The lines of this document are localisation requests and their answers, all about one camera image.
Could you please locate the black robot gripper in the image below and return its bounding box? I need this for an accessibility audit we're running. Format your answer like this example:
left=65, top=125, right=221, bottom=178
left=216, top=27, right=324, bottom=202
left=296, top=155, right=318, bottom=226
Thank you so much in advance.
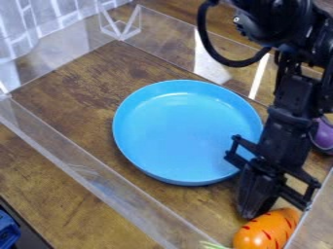
left=224, top=106, right=320, bottom=220

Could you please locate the orange toy carrot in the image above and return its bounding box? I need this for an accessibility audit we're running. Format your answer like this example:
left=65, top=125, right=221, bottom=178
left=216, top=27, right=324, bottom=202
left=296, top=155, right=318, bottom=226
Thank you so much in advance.
left=200, top=207, right=300, bottom=249

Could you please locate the blue plastic plate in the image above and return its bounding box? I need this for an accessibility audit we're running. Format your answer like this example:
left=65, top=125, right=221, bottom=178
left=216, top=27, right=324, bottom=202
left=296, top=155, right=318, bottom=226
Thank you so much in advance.
left=112, top=80, right=261, bottom=186

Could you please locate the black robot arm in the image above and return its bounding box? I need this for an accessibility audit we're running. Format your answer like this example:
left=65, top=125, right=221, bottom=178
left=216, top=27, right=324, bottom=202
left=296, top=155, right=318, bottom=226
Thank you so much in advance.
left=225, top=0, right=333, bottom=219

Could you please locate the purple toy eggplant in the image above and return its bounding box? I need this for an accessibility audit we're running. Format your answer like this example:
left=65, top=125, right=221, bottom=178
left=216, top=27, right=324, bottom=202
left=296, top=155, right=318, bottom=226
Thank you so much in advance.
left=310, top=116, right=333, bottom=156

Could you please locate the blue object at corner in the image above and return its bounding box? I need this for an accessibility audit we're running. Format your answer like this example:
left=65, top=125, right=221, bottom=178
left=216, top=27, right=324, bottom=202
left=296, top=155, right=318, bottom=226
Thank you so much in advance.
left=0, top=210, right=21, bottom=249

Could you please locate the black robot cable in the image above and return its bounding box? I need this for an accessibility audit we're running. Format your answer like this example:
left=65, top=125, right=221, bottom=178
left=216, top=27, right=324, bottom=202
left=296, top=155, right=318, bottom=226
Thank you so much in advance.
left=196, top=0, right=272, bottom=68

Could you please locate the clear acrylic enclosure wall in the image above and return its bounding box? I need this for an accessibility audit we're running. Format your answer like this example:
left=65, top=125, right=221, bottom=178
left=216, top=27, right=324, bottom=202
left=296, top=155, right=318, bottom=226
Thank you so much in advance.
left=0, top=0, right=333, bottom=249

